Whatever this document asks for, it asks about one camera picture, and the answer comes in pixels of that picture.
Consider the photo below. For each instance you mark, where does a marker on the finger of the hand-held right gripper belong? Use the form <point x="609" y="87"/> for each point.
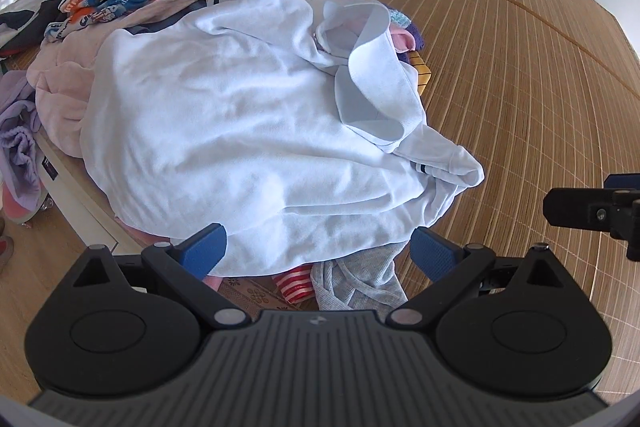
<point x="575" y="207"/>
<point x="622" y="182"/>

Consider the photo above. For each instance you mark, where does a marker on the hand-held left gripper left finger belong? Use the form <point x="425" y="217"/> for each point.
<point x="205" y="252"/>

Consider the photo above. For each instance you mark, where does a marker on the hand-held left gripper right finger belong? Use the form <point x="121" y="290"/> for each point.
<point x="432" y="257"/>

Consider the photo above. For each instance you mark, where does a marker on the white polo shirt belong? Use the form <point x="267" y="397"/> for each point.
<point x="225" y="117"/>

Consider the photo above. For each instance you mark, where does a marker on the grey garment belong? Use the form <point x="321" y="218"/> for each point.
<point x="350" y="287"/>

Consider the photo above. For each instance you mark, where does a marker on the red striped garment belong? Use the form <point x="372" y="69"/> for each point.
<point x="295" y="282"/>

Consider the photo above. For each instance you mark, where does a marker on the bamboo mat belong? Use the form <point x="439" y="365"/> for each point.
<point x="500" y="57"/>

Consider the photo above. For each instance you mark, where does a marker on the pale pink garment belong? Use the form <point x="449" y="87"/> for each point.
<point x="65" y="102"/>

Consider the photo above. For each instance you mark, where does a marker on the lavender garment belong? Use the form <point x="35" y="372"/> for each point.
<point x="20" y="147"/>

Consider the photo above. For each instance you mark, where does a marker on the pink cloth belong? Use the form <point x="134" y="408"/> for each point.
<point x="404" y="39"/>

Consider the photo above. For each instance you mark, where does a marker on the light blue knitted garment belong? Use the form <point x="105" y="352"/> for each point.
<point x="401" y="18"/>

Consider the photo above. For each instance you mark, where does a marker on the wooden bed frame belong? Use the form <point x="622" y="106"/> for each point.
<point x="85" y="202"/>

